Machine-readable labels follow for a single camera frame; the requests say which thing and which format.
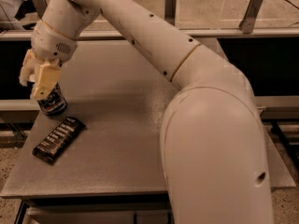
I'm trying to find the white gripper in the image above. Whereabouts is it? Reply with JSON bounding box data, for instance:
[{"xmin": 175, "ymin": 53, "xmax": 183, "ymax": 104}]
[{"xmin": 19, "ymin": 21, "xmax": 78, "ymax": 100}]

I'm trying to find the blue pepsi can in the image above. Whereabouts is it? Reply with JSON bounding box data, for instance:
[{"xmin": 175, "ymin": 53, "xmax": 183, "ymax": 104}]
[{"xmin": 37, "ymin": 84, "xmax": 67, "ymax": 116}]

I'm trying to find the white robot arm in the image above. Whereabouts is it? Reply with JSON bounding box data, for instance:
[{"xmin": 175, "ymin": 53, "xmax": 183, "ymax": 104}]
[{"xmin": 20, "ymin": 0, "xmax": 274, "ymax": 224}]

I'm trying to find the black rxbar chocolate bar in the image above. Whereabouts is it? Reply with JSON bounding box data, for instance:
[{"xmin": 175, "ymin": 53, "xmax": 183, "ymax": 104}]
[{"xmin": 32, "ymin": 117, "xmax": 85, "ymax": 165}]

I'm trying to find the clear acrylic barrier panel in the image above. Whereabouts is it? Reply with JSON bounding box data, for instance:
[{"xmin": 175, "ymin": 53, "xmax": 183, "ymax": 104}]
[{"xmin": 0, "ymin": 0, "xmax": 299, "ymax": 33}]

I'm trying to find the left metal bracket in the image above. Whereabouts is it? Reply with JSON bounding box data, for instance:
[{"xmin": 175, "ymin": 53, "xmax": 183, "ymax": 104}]
[{"xmin": 32, "ymin": 0, "xmax": 48, "ymax": 18}]

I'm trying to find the metal bracket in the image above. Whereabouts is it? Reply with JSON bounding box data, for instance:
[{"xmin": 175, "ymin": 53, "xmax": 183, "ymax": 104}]
[
  {"xmin": 32, "ymin": 0, "xmax": 48, "ymax": 18},
  {"xmin": 164, "ymin": 0, "xmax": 177, "ymax": 25},
  {"xmin": 239, "ymin": 0, "xmax": 263, "ymax": 34}
]

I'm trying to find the middle metal bracket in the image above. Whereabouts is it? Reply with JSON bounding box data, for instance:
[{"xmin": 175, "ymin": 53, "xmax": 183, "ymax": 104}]
[{"xmin": 164, "ymin": 0, "xmax": 177, "ymax": 25}]

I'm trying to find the right metal bracket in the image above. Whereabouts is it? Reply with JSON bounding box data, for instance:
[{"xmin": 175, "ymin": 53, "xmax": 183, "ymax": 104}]
[{"xmin": 239, "ymin": 0, "xmax": 263, "ymax": 34}]

